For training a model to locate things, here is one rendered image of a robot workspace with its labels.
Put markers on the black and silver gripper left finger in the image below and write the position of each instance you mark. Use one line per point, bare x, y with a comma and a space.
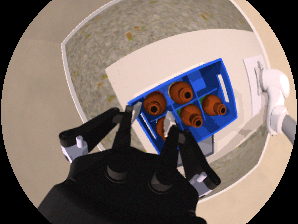
83, 139

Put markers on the blue plastic crate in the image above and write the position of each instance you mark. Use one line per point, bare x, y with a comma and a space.
205, 80

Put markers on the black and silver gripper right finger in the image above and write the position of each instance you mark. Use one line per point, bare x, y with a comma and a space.
196, 168

